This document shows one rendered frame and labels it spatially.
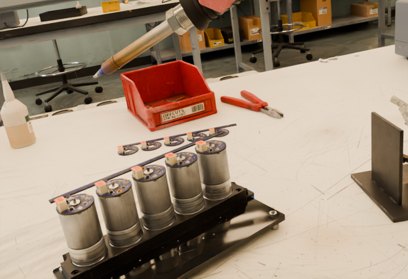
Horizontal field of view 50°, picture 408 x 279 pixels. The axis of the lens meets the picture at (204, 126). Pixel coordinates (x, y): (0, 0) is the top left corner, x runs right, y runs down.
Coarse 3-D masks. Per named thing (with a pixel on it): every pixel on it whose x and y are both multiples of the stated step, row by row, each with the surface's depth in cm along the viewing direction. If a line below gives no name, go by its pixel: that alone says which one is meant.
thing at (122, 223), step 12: (132, 192) 30; (108, 204) 29; (120, 204) 29; (132, 204) 30; (108, 216) 30; (120, 216) 30; (132, 216) 30; (108, 228) 30; (120, 228) 30; (132, 228) 30; (120, 240) 30; (132, 240) 31
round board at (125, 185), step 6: (114, 180) 31; (120, 180) 31; (126, 180) 31; (108, 186) 30; (120, 186) 30; (126, 186) 30; (96, 192) 30; (108, 192) 29; (114, 192) 29; (120, 192) 29
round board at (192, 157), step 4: (180, 152) 34; (184, 152) 34; (188, 152) 34; (176, 156) 34; (188, 156) 33; (192, 156) 33; (196, 156) 33; (184, 160) 33; (188, 160) 33; (192, 160) 32; (196, 160) 33; (168, 164) 32; (176, 164) 32; (180, 164) 32; (184, 164) 32; (188, 164) 32
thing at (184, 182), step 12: (168, 168) 32; (180, 168) 32; (192, 168) 32; (180, 180) 32; (192, 180) 33; (180, 192) 33; (192, 192) 33; (180, 204) 33; (192, 204) 33; (204, 204) 34
